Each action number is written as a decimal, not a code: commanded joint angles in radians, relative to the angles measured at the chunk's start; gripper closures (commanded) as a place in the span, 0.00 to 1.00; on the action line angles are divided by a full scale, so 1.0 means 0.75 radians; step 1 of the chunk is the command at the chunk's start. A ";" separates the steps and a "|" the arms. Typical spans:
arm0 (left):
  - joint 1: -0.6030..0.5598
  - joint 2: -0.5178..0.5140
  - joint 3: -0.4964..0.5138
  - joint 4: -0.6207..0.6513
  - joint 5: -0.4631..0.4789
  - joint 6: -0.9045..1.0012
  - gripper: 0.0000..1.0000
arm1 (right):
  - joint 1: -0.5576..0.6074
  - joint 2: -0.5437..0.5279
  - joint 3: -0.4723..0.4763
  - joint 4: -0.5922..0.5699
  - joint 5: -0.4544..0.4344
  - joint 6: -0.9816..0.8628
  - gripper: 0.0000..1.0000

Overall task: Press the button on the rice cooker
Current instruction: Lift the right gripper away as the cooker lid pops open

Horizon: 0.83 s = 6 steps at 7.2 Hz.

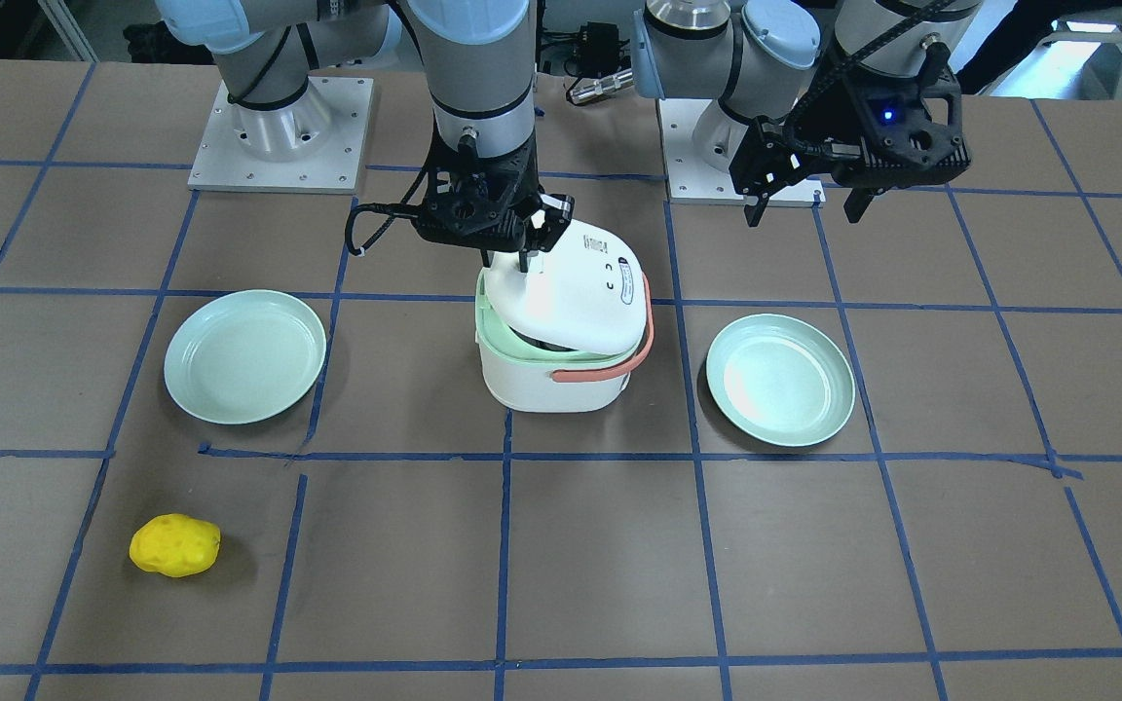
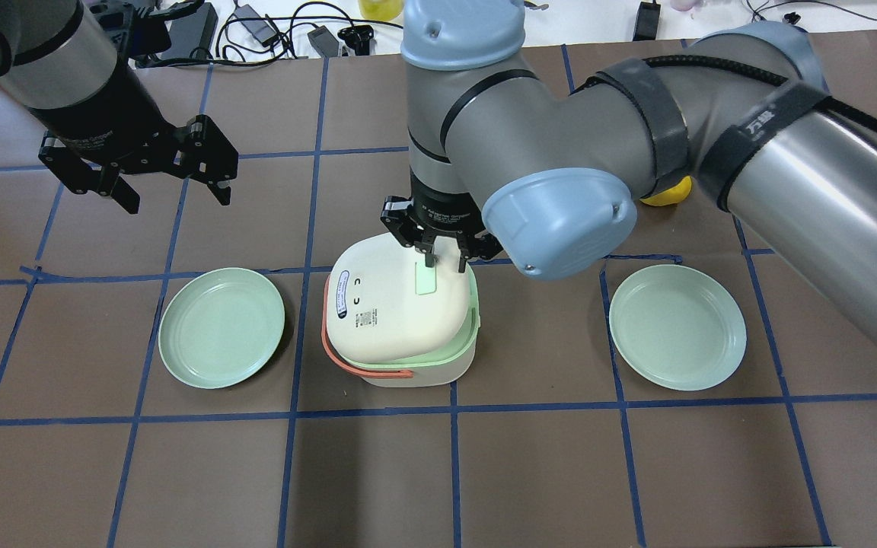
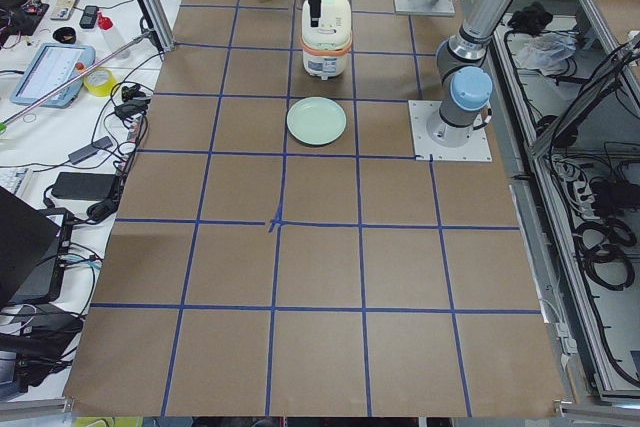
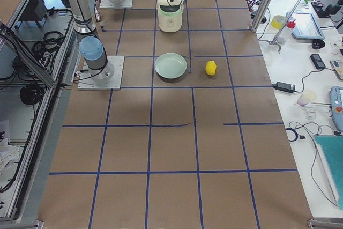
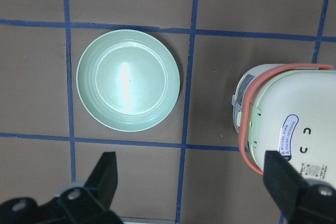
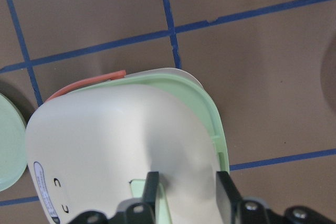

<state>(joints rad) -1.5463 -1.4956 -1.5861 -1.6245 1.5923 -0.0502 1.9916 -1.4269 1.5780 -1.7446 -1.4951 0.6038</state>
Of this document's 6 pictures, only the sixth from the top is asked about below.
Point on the pale green round lid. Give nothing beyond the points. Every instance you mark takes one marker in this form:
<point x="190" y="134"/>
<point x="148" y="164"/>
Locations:
<point x="13" y="156"/>

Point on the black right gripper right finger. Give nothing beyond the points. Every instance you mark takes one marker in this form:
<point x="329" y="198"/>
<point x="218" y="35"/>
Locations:
<point x="227" y="194"/>

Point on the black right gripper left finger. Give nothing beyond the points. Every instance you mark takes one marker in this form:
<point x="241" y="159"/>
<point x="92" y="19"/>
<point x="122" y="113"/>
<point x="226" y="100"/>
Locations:
<point x="150" y="190"/>

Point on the white rice cooker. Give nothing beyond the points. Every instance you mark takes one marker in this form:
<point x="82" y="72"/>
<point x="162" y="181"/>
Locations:
<point x="91" y="149"/>

